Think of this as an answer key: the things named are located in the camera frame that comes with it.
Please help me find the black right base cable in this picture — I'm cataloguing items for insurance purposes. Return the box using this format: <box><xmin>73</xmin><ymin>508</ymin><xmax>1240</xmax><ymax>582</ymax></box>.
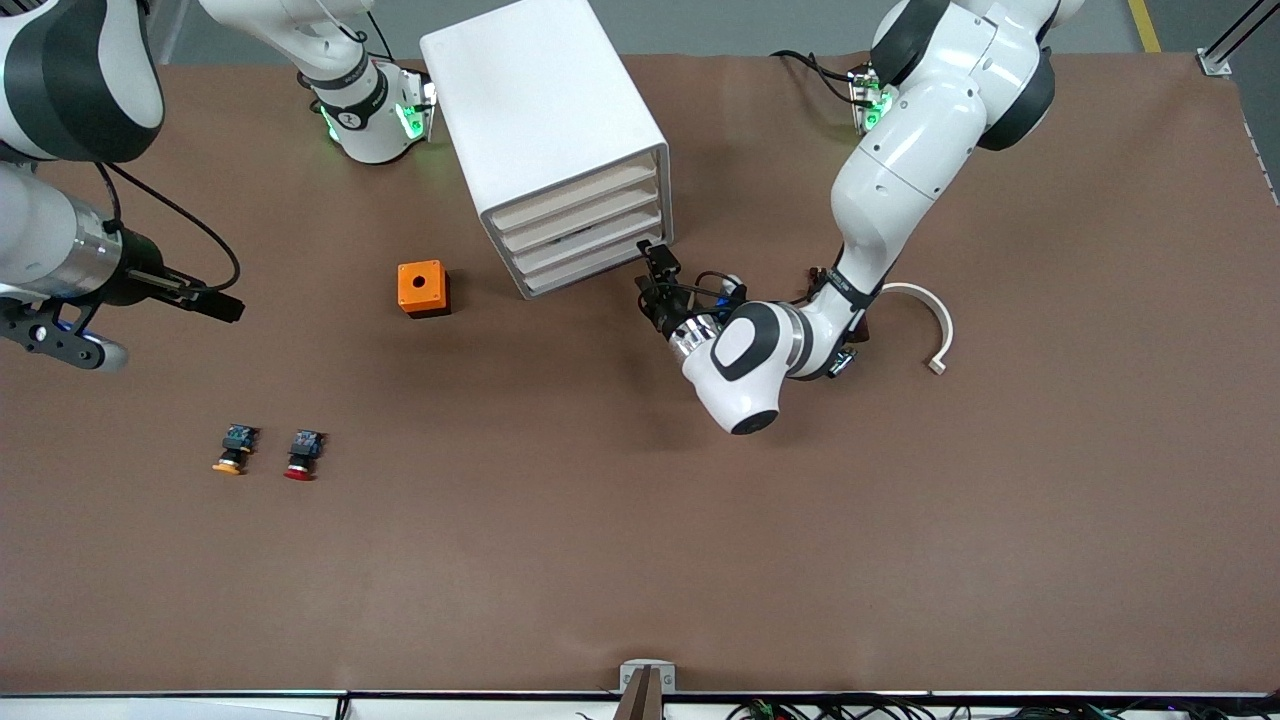
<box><xmin>330</xmin><ymin>0</ymin><xmax>397</xmax><ymax>63</ymax></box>

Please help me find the black left base cable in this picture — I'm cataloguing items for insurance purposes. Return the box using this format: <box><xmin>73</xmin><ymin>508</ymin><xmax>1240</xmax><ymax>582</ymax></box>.
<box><xmin>770</xmin><ymin>48</ymin><xmax>863</xmax><ymax>106</ymax></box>

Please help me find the orange button enclosure box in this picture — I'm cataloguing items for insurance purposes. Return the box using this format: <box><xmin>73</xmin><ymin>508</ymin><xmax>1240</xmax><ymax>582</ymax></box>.
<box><xmin>397</xmin><ymin>260</ymin><xmax>452</xmax><ymax>320</ymax></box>

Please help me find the grey metal edge bracket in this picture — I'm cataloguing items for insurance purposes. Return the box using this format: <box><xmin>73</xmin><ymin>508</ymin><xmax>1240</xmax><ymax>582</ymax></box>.
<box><xmin>619</xmin><ymin>659</ymin><xmax>678</xmax><ymax>694</ymax></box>

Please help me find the white curved plastic piece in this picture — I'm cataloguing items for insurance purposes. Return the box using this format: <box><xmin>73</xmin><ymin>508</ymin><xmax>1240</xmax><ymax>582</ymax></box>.
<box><xmin>880</xmin><ymin>283</ymin><xmax>954</xmax><ymax>376</ymax></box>

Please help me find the black cable bundle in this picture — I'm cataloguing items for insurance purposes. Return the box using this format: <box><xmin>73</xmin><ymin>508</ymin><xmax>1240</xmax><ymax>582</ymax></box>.
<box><xmin>725</xmin><ymin>693</ymin><xmax>1280</xmax><ymax>720</ymax></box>

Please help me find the yellow mushroom push button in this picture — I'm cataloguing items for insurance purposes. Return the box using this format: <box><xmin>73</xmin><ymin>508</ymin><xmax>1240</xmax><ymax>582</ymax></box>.
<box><xmin>211</xmin><ymin>424</ymin><xmax>259</xmax><ymax>476</ymax></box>

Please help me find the red mushroom push button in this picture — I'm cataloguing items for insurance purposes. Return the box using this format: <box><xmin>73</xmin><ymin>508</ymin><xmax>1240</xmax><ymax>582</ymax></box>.
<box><xmin>283</xmin><ymin>430</ymin><xmax>326</xmax><ymax>482</ymax></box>

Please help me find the brown tapered pole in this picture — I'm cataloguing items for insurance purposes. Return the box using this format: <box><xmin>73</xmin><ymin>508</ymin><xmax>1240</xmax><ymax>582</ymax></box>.
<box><xmin>612</xmin><ymin>667</ymin><xmax>667</xmax><ymax>720</ymax></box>

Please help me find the black base cable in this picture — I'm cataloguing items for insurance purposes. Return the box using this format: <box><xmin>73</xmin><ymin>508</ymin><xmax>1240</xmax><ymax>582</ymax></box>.
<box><xmin>330</xmin><ymin>0</ymin><xmax>397</xmax><ymax>63</ymax></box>
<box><xmin>770</xmin><ymin>48</ymin><xmax>863</xmax><ymax>106</ymax></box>

